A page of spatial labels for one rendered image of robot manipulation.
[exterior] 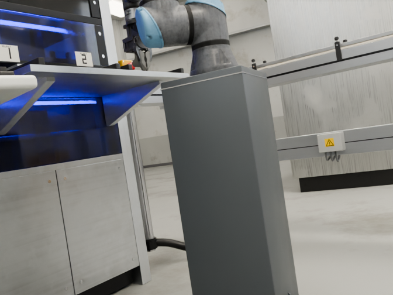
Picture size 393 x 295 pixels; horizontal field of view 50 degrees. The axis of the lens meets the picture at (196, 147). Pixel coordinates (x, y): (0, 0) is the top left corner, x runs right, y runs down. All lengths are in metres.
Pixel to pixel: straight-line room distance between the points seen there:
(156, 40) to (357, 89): 2.76
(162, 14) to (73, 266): 1.02
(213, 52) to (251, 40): 10.40
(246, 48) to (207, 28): 10.39
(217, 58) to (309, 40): 2.70
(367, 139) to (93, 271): 1.38
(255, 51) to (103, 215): 9.99
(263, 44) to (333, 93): 7.81
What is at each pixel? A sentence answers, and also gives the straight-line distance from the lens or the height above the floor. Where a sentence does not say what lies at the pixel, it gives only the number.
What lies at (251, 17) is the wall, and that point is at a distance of 11.75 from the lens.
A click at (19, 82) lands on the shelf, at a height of 0.79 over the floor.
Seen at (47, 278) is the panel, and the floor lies 0.19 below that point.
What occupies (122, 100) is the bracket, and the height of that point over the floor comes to 0.82.
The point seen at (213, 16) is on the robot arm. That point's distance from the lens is 1.27.
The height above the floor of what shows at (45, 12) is 1.20.
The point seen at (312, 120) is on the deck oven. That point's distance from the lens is 3.84.
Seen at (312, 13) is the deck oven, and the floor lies 1.53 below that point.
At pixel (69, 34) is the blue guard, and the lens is 1.87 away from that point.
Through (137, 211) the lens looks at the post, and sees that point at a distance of 1.97.
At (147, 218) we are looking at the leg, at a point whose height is 0.25.
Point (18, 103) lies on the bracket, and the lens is 1.46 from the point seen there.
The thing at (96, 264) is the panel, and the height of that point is 0.17.
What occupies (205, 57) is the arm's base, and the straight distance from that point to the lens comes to 1.24.
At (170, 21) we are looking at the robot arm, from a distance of 1.23.
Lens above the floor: 0.61
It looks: 1 degrees down
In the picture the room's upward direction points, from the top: 9 degrees counter-clockwise
